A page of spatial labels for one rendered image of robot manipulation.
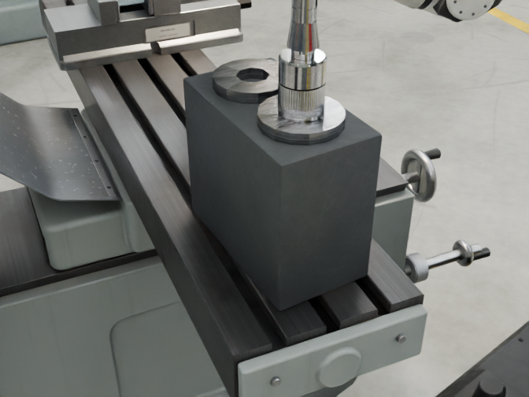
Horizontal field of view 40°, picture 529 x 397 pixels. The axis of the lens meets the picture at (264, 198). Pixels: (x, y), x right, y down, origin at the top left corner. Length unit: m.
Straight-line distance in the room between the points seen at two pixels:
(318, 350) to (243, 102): 0.27
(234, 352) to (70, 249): 0.48
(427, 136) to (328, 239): 2.40
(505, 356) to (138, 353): 0.64
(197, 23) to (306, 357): 0.79
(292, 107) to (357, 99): 2.68
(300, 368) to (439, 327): 1.48
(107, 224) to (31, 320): 0.20
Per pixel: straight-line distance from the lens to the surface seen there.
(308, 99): 0.71
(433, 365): 2.12
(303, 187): 0.70
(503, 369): 1.33
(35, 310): 1.21
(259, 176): 0.72
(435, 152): 1.57
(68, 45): 1.35
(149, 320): 1.30
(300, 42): 0.69
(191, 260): 0.86
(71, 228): 1.14
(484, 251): 1.62
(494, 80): 3.72
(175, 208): 0.95
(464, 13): 1.20
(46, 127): 1.29
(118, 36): 1.36
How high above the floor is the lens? 1.53
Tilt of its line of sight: 35 degrees down
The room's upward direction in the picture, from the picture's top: straight up
